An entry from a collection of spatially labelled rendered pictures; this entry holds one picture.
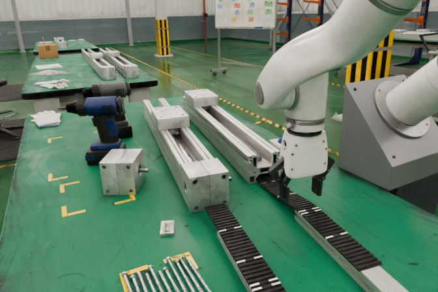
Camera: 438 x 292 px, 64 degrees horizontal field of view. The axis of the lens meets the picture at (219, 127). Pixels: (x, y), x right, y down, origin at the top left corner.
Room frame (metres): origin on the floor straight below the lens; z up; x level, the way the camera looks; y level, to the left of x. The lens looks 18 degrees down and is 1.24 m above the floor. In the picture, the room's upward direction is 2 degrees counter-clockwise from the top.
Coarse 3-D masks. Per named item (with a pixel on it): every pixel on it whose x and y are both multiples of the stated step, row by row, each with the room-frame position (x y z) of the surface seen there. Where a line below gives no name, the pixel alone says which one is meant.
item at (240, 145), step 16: (192, 112) 1.47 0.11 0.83; (208, 112) 1.44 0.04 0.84; (224, 112) 1.33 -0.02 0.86; (208, 128) 1.24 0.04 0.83; (224, 128) 1.13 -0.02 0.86; (240, 128) 1.13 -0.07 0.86; (224, 144) 1.07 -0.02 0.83; (240, 144) 0.97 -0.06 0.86; (256, 144) 1.00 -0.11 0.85; (240, 160) 0.94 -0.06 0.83; (256, 160) 0.89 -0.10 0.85; (272, 160) 0.90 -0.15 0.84; (256, 176) 0.89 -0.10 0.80
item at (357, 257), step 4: (360, 252) 0.53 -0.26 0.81; (364, 252) 0.53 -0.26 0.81; (368, 252) 0.54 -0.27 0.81; (344, 256) 0.53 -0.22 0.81; (348, 256) 0.52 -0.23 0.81; (352, 256) 0.52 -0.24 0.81; (356, 256) 0.53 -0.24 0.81; (360, 256) 0.52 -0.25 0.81; (364, 256) 0.52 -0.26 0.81; (368, 256) 0.52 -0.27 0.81; (372, 256) 0.53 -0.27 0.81; (348, 260) 0.52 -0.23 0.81; (352, 260) 0.51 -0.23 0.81; (356, 260) 0.52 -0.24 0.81; (360, 260) 0.52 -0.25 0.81
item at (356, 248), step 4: (356, 244) 0.56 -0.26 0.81; (360, 244) 0.56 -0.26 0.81; (344, 248) 0.55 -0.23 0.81; (348, 248) 0.55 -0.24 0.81; (352, 248) 0.55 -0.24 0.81; (356, 248) 0.55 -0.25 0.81; (360, 248) 0.55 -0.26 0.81; (364, 248) 0.55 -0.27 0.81; (340, 252) 0.54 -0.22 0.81; (344, 252) 0.54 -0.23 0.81; (348, 252) 0.54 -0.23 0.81; (352, 252) 0.54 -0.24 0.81; (356, 252) 0.54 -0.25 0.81
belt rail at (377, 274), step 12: (300, 216) 0.68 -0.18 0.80; (312, 228) 0.63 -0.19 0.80; (324, 240) 0.59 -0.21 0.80; (336, 252) 0.55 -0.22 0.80; (348, 264) 0.52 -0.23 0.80; (360, 276) 0.49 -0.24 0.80; (372, 276) 0.48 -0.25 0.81; (384, 276) 0.48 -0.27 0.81; (372, 288) 0.46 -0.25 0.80; (384, 288) 0.45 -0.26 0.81; (396, 288) 0.45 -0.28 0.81
